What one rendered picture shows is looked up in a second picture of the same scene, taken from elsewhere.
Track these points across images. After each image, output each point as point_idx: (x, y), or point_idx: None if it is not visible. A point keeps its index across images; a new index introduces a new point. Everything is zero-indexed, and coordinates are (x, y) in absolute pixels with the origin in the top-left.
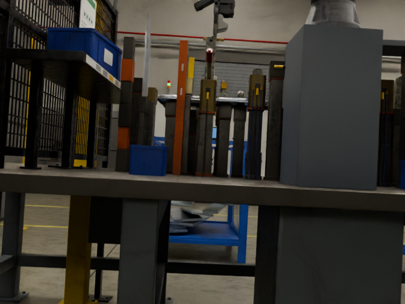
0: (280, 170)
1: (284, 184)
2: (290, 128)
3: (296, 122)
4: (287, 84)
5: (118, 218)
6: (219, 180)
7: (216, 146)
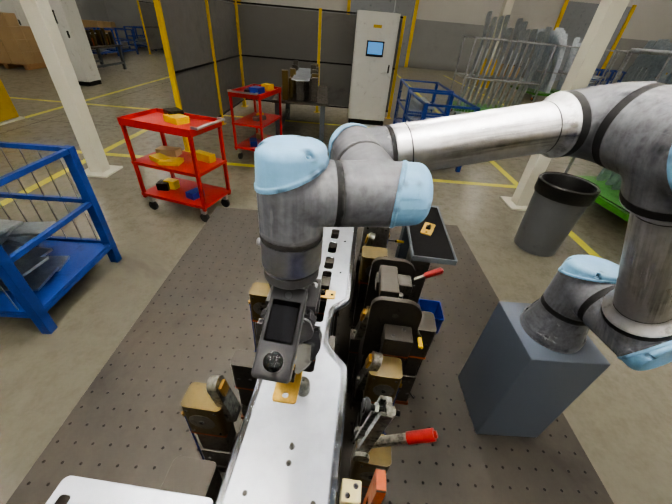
0: (481, 428)
1: (518, 441)
2: (529, 413)
3: (550, 412)
4: (524, 387)
5: None
6: (495, 500)
7: (230, 450)
